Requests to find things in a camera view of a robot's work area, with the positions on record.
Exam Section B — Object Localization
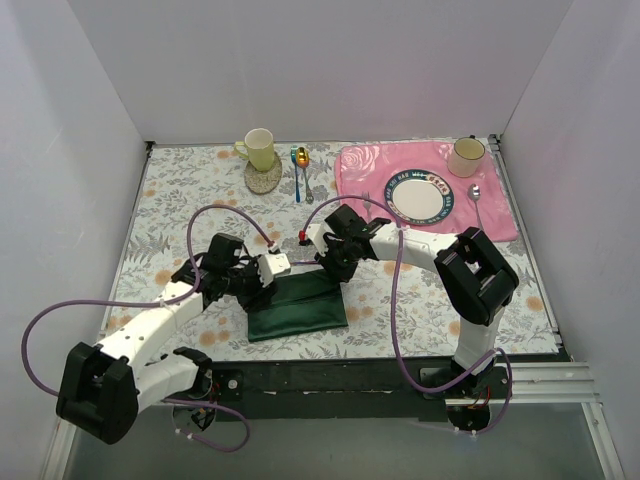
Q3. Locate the dark green cloth napkin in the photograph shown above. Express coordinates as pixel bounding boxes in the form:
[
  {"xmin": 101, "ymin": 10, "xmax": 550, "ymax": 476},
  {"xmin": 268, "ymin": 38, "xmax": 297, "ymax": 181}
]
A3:
[{"xmin": 247, "ymin": 270, "xmax": 348, "ymax": 343}]

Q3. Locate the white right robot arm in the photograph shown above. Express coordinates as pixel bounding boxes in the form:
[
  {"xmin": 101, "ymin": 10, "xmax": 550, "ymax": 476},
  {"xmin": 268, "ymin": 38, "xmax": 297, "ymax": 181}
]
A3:
[{"xmin": 298, "ymin": 204, "xmax": 519, "ymax": 398}]

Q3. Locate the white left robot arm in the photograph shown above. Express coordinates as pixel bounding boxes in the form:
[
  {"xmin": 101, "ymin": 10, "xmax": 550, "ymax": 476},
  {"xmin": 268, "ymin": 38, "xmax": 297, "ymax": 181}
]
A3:
[{"xmin": 56, "ymin": 234, "xmax": 290, "ymax": 444}]

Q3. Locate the silver fork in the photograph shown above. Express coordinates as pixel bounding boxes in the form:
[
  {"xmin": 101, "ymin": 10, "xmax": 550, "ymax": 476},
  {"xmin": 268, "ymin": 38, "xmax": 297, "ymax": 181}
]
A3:
[{"xmin": 362, "ymin": 191, "xmax": 372, "ymax": 220}]

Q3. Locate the pink rose placemat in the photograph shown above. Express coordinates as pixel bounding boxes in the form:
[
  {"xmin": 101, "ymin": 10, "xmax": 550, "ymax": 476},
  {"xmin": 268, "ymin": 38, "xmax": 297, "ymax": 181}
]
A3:
[{"xmin": 335, "ymin": 141, "xmax": 518, "ymax": 243}]

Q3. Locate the white plate blue rim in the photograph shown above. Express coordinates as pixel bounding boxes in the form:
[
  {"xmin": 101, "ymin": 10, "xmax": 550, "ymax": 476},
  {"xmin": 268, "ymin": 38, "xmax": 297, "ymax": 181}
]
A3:
[{"xmin": 384, "ymin": 169, "xmax": 455, "ymax": 226}]

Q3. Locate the speckled round coaster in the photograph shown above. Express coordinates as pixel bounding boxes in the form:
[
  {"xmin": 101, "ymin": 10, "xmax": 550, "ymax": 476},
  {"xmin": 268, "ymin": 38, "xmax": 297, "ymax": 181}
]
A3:
[{"xmin": 244, "ymin": 153, "xmax": 282, "ymax": 195}]

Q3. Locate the gold rainbow spoon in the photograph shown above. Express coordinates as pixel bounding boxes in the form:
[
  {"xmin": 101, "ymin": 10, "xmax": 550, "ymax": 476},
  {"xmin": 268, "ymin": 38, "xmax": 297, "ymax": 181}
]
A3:
[{"xmin": 296, "ymin": 147, "xmax": 314, "ymax": 204}]

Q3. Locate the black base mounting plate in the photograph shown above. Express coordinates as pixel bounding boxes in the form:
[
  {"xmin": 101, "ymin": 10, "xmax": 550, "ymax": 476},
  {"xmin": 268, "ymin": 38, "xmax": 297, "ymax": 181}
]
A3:
[{"xmin": 195, "ymin": 358, "xmax": 507, "ymax": 422}]

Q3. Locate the yellow-green mug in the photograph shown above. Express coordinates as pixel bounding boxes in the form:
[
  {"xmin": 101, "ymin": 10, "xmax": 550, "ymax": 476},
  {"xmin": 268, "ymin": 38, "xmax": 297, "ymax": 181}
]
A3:
[{"xmin": 234, "ymin": 128, "xmax": 275, "ymax": 172}]

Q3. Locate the silver spoon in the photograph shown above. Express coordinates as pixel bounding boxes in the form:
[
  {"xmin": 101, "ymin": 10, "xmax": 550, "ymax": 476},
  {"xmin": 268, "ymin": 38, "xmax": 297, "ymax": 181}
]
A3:
[{"xmin": 468, "ymin": 184, "xmax": 484, "ymax": 230}]

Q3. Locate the cream enamel mug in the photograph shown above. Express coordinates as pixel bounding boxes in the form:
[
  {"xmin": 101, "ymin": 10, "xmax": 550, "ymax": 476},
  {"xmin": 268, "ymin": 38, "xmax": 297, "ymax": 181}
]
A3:
[{"xmin": 447, "ymin": 135, "xmax": 486, "ymax": 178}]

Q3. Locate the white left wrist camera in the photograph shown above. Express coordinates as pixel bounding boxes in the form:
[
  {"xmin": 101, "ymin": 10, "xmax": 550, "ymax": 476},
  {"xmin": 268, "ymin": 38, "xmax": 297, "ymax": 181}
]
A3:
[{"xmin": 257, "ymin": 253, "xmax": 291, "ymax": 287}]

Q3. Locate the blue handled spoon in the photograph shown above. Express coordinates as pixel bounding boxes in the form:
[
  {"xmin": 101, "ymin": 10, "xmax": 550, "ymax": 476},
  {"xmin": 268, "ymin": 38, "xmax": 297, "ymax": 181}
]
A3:
[{"xmin": 290, "ymin": 146, "xmax": 301, "ymax": 203}]

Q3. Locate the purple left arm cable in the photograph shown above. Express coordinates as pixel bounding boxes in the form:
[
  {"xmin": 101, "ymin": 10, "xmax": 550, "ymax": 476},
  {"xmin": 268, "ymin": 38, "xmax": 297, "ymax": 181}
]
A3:
[{"xmin": 20, "ymin": 203, "xmax": 279, "ymax": 454}]

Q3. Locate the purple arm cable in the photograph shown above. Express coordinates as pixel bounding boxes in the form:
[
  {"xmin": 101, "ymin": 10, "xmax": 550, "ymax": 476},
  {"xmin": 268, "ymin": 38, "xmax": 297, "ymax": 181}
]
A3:
[
  {"xmin": 20, "ymin": 203, "xmax": 279, "ymax": 454},
  {"xmin": 299, "ymin": 194, "xmax": 514, "ymax": 435}
]

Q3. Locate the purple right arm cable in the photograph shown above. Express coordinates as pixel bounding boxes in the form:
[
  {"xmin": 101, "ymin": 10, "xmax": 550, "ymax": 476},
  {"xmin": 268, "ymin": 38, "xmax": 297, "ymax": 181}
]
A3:
[{"xmin": 299, "ymin": 194, "xmax": 514, "ymax": 435}]

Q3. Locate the aluminium frame rail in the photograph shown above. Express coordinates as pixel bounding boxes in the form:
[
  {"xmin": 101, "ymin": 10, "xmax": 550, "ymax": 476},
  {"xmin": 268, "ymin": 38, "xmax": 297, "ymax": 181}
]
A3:
[{"xmin": 59, "ymin": 362, "xmax": 601, "ymax": 409}]

